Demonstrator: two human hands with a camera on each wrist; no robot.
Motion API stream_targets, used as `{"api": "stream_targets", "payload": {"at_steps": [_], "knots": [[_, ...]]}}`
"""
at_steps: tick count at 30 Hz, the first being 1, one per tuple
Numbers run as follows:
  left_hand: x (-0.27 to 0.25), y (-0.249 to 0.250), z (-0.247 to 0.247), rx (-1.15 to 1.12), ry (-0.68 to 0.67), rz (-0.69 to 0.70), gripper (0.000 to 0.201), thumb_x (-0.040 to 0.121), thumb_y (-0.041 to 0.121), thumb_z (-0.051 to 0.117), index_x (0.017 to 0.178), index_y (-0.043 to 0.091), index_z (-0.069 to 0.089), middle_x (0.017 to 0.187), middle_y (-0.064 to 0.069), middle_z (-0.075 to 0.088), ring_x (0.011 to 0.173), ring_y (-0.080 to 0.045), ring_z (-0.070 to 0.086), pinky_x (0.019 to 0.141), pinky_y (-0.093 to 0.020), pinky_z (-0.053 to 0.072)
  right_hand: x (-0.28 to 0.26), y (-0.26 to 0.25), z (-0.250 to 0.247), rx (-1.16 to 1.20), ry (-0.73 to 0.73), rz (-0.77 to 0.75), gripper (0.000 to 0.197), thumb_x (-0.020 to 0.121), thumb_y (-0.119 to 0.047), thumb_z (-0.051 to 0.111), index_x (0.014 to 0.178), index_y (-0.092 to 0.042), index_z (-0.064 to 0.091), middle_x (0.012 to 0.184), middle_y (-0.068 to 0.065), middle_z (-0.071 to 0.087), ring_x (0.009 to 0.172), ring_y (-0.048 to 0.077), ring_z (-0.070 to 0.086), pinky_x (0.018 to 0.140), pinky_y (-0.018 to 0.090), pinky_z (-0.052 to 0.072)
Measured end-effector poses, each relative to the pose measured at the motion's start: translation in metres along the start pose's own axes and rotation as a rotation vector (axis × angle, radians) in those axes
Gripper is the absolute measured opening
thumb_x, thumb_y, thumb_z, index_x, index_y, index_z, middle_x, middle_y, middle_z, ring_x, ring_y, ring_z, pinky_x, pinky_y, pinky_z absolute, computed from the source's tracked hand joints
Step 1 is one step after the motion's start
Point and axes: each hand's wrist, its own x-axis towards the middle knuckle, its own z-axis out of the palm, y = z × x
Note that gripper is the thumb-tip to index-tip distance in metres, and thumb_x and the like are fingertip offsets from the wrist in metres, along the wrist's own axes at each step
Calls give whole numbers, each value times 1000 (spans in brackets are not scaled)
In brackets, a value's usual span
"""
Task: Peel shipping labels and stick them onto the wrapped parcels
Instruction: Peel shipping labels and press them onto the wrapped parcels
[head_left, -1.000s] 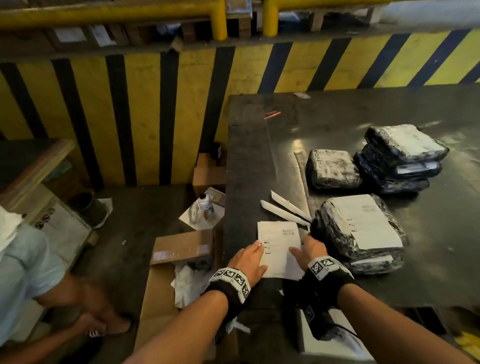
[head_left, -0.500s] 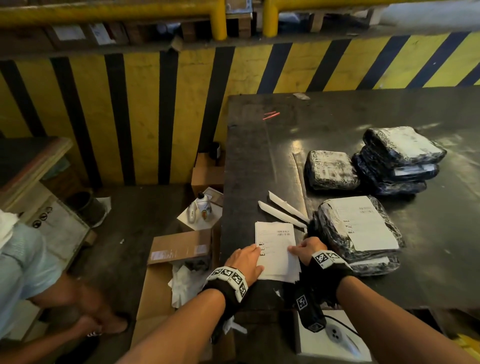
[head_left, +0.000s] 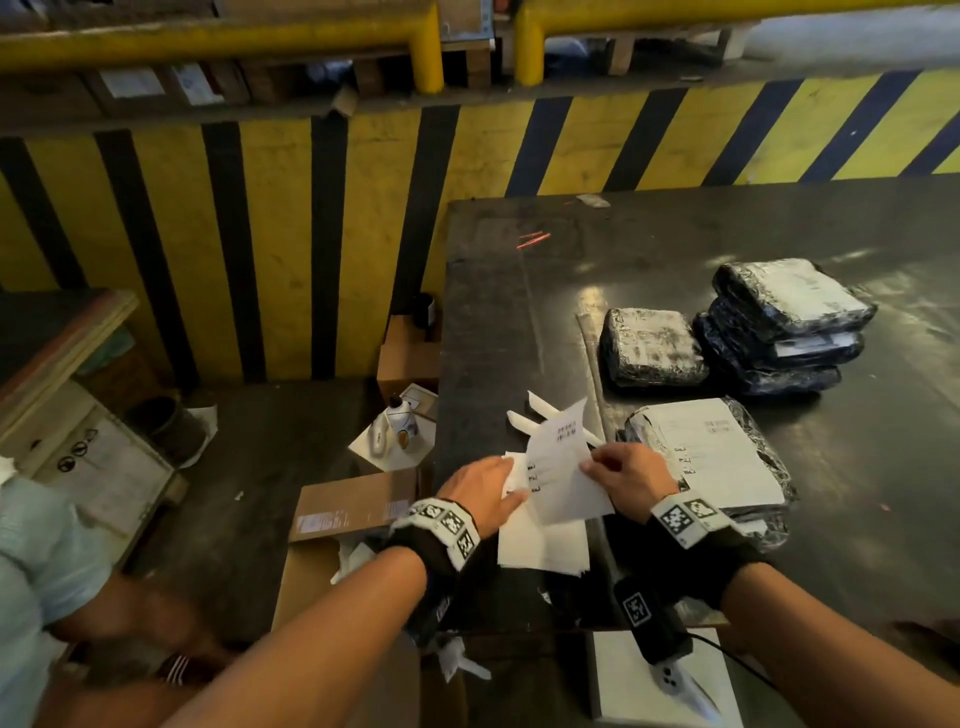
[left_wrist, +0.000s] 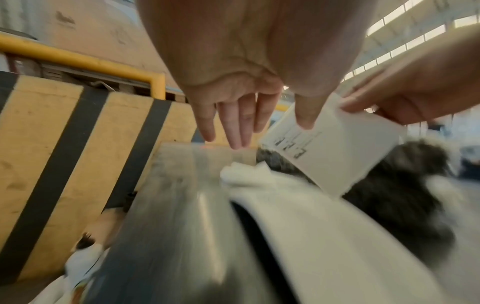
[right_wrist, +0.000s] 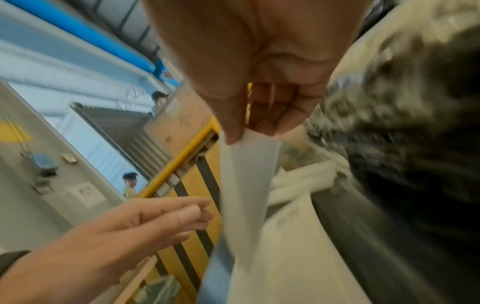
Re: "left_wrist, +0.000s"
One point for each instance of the pile of white labels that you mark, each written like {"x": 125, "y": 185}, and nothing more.
{"x": 337, "y": 252}

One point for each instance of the crumpled white backing paper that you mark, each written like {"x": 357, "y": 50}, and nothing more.
{"x": 243, "y": 175}

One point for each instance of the large brown plywood crate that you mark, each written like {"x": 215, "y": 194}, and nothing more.
{"x": 105, "y": 35}

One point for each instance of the person's left hand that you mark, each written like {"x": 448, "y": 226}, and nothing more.
{"x": 255, "y": 44}

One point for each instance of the wooden pallet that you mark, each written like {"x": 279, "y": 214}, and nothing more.
{"x": 123, "y": 86}

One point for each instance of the white printed label paper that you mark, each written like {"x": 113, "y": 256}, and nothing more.
{"x": 345, "y": 148}

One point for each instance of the yellow black striped barrier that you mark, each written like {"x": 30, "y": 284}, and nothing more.
{"x": 37, "y": 148}

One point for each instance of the person's right hand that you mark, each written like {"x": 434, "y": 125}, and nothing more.
{"x": 423, "y": 86}

